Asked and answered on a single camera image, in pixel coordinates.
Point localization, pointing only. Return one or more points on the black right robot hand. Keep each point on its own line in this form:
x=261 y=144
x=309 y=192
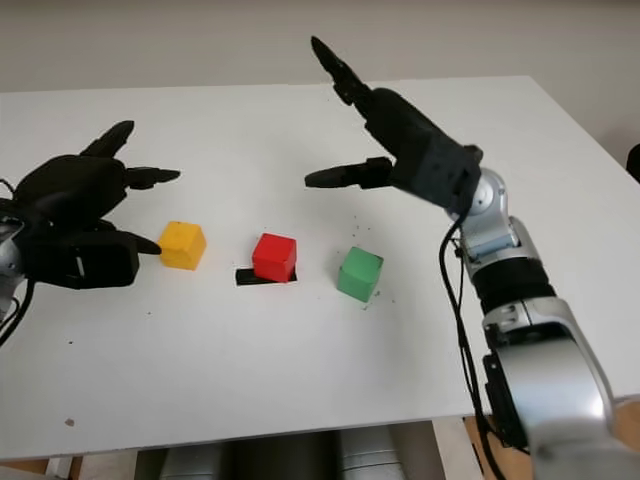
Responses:
x=395 y=120

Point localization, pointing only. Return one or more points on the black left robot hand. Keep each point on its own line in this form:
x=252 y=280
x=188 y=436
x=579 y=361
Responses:
x=70 y=190

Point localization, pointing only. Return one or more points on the yellow cube block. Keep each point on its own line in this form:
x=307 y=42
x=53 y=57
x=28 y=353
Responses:
x=180 y=247

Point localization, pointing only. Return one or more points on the green cube block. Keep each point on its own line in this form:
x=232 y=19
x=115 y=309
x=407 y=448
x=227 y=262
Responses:
x=357 y=275

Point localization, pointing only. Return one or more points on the red cube block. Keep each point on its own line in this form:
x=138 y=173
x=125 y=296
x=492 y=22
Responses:
x=270 y=257

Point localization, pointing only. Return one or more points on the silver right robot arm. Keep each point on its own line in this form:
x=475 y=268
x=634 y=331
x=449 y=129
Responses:
x=545 y=375

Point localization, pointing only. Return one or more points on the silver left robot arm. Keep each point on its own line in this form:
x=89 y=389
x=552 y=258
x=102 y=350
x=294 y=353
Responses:
x=7 y=260

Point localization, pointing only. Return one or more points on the black tape strip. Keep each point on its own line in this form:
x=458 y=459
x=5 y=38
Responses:
x=245 y=278

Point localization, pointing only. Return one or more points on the dark background object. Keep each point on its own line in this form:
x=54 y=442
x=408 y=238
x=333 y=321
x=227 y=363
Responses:
x=634 y=160

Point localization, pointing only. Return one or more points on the white table leg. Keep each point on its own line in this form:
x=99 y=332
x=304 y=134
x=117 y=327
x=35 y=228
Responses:
x=59 y=470
x=452 y=450

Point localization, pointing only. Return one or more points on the silver left robot leg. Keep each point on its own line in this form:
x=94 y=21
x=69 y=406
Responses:
x=195 y=465

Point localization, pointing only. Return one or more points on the silver robot leg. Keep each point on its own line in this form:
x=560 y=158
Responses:
x=195 y=465
x=370 y=457

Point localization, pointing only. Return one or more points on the silver right robot leg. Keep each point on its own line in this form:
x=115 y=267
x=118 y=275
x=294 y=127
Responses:
x=370 y=457

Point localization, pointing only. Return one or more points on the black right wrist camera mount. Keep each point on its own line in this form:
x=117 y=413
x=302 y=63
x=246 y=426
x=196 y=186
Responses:
x=440 y=175

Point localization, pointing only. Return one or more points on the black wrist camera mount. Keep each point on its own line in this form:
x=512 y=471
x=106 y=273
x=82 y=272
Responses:
x=90 y=262
x=440 y=175

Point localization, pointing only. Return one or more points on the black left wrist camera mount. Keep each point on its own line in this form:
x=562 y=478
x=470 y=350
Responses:
x=90 y=262

